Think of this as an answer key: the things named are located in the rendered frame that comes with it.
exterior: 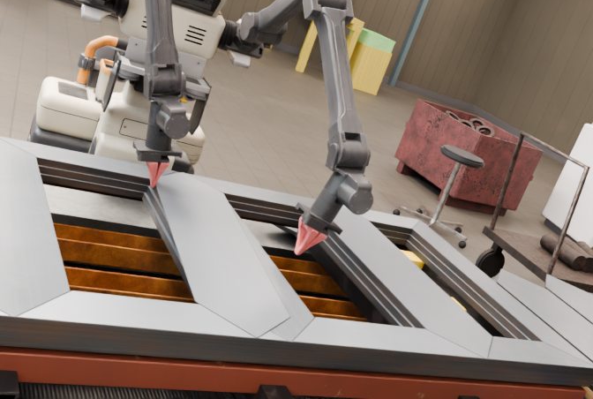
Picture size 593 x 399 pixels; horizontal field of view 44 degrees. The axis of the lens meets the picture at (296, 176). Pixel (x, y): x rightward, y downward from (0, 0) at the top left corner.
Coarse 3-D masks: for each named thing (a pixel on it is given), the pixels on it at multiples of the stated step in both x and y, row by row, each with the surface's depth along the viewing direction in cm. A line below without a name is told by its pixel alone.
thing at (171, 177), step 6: (174, 174) 183; (168, 180) 177; (174, 180) 178; (180, 180) 180; (186, 180) 182; (192, 180) 183; (198, 180) 185; (198, 186) 180; (204, 186) 182; (210, 186) 184
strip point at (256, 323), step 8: (200, 304) 125; (208, 304) 126; (216, 304) 127; (216, 312) 124; (224, 312) 125; (232, 312) 126; (240, 312) 127; (248, 312) 128; (256, 312) 129; (264, 312) 130; (232, 320) 123; (240, 320) 124; (248, 320) 125; (256, 320) 126; (264, 320) 127; (272, 320) 128; (280, 320) 129; (248, 328) 123; (256, 328) 124; (264, 328) 125; (272, 328) 126; (256, 336) 121
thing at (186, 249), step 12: (180, 240) 147; (180, 252) 141; (192, 252) 143; (204, 252) 145; (216, 252) 147; (228, 252) 149; (240, 252) 152; (228, 264) 144; (240, 264) 146; (252, 264) 148
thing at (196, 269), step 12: (192, 264) 139; (204, 264) 140; (216, 264) 142; (192, 276) 134; (204, 276) 135; (216, 276) 137; (228, 276) 139; (240, 276) 141; (252, 276) 143; (264, 276) 145; (252, 288) 138; (264, 288) 140
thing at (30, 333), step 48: (144, 192) 173; (336, 240) 183; (288, 288) 144; (384, 288) 163; (480, 288) 184; (0, 336) 103; (48, 336) 106; (96, 336) 109; (144, 336) 112; (192, 336) 116; (288, 336) 125; (528, 336) 169; (576, 384) 161
